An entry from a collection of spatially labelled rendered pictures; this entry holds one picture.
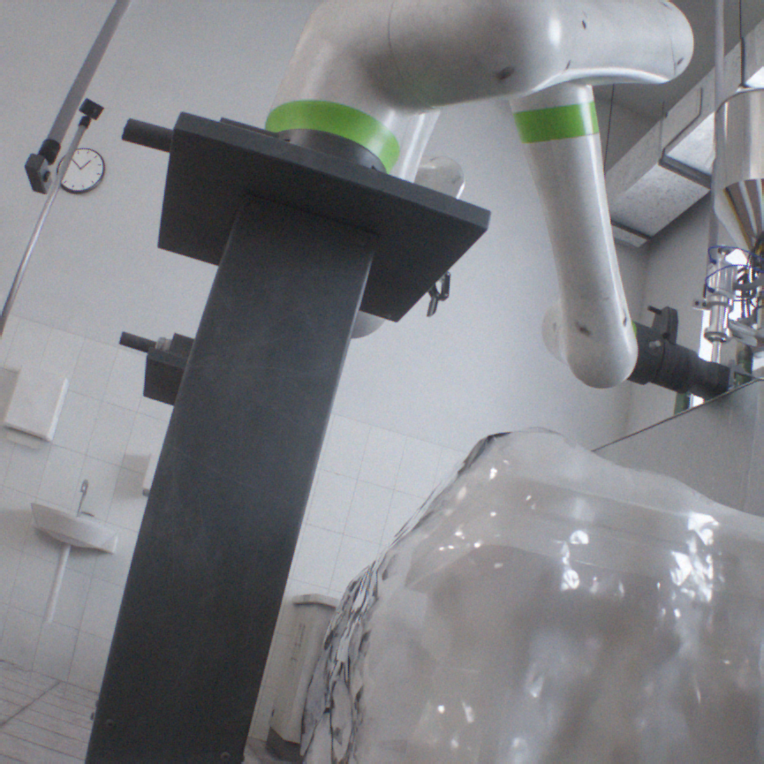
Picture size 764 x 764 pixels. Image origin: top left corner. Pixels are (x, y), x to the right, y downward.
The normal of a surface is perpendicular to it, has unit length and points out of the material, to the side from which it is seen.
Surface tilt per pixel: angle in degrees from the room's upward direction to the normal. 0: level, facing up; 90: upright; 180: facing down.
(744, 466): 90
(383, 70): 147
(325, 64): 90
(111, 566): 90
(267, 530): 90
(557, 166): 137
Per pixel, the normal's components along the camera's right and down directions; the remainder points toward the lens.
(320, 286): 0.25, -0.22
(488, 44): -0.27, 0.53
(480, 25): -0.34, 0.26
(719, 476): -0.95, -0.29
